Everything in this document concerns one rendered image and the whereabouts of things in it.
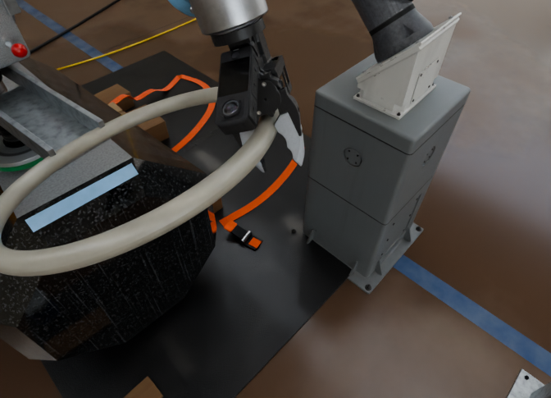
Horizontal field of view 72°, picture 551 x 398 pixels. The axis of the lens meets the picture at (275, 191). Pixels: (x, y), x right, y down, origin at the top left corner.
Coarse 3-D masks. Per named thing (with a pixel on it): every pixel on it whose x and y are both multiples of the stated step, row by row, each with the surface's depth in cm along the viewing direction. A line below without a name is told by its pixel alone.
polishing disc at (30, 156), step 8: (0, 136) 112; (0, 144) 110; (0, 152) 108; (8, 152) 108; (16, 152) 108; (24, 152) 108; (32, 152) 108; (0, 160) 105; (8, 160) 105; (16, 160) 105; (24, 160) 105; (32, 160) 107
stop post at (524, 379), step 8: (520, 376) 150; (528, 376) 150; (520, 384) 148; (528, 384) 148; (536, 384) 148; (512, 392) 146; (520, 392) 146; (528, 392) 146; (536, 392) 141; (544, 392) 134
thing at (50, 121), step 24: (24, 72) 91; (0, 96) 92; (24, 96) 92; (48, 96) 87; (0, 120) 81; (24, 120) 86; (48, 120) 85; (72, 120) 85; (96, 120) 78; (48, 144) 79
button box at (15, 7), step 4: (4, 0) 84; (8, 0) 85; (12, 0) 85; (4, 4) 85; (8, 4) 85; (12, 4) 86; (16, 4) 86; (8, 8) 85; (12, 8) 86; (16, 8) 87; (8, 12) 86; (12, 12) 86; (16, 12) 87
